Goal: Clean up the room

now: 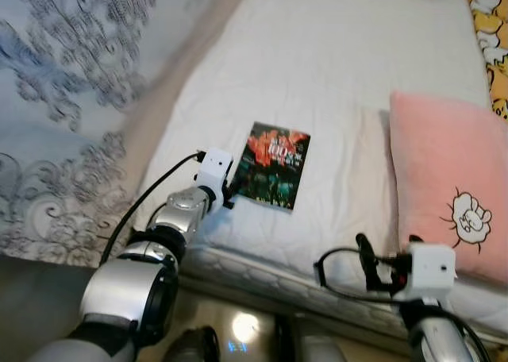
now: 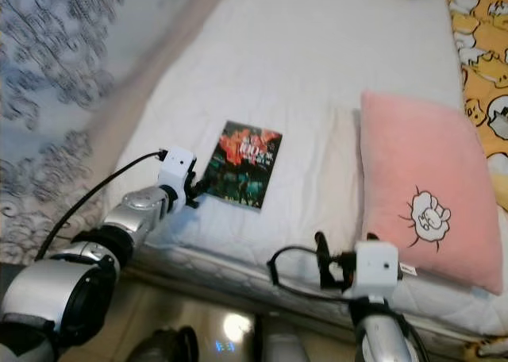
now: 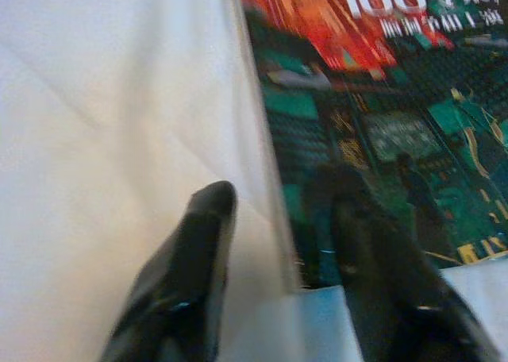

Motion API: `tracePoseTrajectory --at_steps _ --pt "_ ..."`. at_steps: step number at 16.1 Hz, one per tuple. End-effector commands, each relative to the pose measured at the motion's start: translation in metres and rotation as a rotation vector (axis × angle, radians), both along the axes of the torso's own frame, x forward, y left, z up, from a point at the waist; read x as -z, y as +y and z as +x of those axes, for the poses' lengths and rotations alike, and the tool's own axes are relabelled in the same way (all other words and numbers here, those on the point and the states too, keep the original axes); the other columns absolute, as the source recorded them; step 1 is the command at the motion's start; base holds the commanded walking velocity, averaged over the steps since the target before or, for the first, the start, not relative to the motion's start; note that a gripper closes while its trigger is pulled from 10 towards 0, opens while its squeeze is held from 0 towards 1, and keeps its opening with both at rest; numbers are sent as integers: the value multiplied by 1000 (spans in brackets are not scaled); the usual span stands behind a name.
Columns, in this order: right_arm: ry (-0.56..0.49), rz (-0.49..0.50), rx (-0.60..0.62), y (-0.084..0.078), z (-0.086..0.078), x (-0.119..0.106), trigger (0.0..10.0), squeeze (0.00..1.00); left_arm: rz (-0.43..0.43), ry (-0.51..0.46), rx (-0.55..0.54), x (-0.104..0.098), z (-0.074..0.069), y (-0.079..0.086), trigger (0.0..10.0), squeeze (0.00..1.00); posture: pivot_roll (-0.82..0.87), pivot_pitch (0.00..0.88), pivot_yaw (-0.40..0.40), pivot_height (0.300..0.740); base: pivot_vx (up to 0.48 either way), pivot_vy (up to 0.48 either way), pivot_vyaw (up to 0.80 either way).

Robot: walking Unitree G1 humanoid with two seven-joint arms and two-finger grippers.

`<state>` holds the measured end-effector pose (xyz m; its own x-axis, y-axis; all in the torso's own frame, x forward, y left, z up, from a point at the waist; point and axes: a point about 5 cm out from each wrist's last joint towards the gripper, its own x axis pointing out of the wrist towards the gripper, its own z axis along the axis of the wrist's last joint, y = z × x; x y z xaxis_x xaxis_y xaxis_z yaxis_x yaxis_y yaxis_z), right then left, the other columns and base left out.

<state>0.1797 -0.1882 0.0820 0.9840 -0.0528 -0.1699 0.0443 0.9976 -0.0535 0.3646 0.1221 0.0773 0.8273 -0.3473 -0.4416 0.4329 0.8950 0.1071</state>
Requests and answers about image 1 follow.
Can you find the dark book with red cover art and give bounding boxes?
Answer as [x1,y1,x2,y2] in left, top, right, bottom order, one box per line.
[236,121,312,213]

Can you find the pink pillow with fist print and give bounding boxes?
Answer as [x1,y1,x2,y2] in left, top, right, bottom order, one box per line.
[389,90,508,286]

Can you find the yellow egg print blanket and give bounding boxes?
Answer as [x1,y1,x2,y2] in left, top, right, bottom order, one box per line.
[463,0,508,121]

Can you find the white quilted mattress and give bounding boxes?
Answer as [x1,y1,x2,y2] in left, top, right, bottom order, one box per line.
[131,0,508,337]

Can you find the grey floral patterned curtain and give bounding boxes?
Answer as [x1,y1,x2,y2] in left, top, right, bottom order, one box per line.
[0,0,247,268]

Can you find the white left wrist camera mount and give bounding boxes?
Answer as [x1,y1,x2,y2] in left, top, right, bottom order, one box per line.
[194,148,235,195]

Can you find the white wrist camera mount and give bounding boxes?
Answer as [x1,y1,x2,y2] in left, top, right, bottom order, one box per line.
[407,243,457,300]
[194,148,235,195]

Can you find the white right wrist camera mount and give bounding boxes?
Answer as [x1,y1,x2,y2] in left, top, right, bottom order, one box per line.
[407,243,457,300]

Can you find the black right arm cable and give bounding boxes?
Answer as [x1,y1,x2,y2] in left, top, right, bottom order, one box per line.
[315,245,491,362]

